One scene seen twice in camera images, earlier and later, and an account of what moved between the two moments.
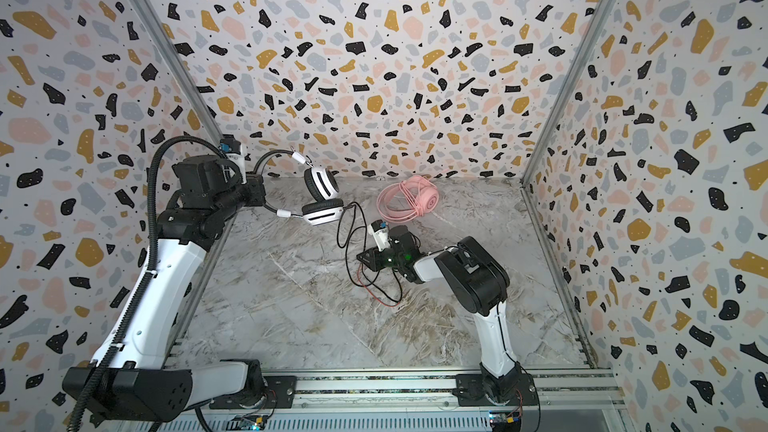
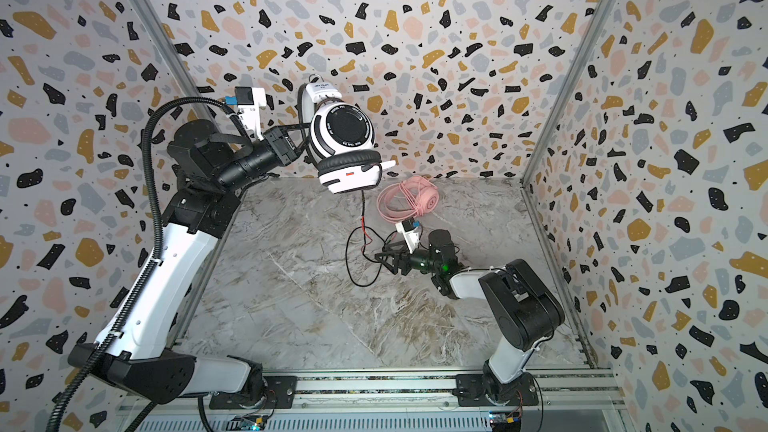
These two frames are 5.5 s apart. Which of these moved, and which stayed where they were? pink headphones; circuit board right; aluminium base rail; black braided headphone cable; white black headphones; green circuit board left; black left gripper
Moved: white black headphones; black left gripper; black braided headphone cable
Stayed: pink headphones; green circuit board left; circuit board right; aluminium base rail
